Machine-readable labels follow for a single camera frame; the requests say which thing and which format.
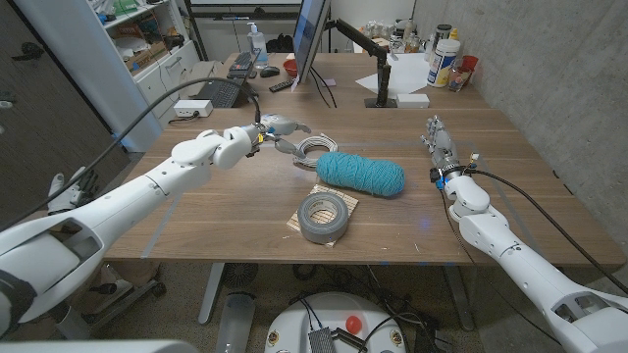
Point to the red bowl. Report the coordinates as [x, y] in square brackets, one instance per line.
[291, 67]

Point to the red cup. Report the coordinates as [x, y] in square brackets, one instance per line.
[470, 63]

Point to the grey table leg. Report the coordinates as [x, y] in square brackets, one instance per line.
[211, 294]
[458, 299]

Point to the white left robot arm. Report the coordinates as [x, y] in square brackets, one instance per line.
[147, 191]

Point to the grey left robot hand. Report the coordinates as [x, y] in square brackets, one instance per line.
[277, 123]

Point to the teal yarn skein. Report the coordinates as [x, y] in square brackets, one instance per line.
[360, 174]

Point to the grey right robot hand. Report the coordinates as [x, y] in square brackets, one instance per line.
[444, 149]

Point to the clear glass jar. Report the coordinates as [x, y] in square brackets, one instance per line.
[457, 79]

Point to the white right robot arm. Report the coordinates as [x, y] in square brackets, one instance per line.
[515, 260]

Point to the wooden slatted coaster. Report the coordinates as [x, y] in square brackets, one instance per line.
[343, 196]

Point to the black remote control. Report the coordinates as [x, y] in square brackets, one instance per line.
[281, 85]

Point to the white canister blue label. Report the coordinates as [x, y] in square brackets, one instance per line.
[441, 64]

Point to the large black keyboard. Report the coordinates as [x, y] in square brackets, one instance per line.
[221, 95]

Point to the white paper sheet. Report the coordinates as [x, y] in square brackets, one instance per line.
[407, 73]

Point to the black computer mouse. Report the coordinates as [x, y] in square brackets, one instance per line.
[269, 71]

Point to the small black keyboard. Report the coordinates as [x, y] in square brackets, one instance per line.
[241, 63]

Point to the flat white box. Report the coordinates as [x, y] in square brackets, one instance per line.
[412, 100]

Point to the yellow capped bottle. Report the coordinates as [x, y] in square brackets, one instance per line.
[454, 34]

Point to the computer monitor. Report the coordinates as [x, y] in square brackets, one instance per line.
[309, 34]

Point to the clear hand sanitizer bottle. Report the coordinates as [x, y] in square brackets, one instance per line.
[257, 46]

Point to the purple sticky note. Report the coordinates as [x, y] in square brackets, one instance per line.
[329, 82]

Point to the person's white gloved hand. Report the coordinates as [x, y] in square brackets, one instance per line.
[64, 196]
[5, 104]

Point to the white power strip box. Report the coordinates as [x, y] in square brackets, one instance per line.
[193, 108]

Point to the cardboard box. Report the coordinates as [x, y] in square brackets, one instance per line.
[147, 58]

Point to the white shelf cabinet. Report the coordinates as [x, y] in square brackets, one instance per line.
[93, 64]

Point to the black bag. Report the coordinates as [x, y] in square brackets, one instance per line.
[280, 44]

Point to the grey duct tape roll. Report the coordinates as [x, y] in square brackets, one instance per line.
[314, 230]

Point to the white robot base red button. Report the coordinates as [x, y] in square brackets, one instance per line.
[324, 309]

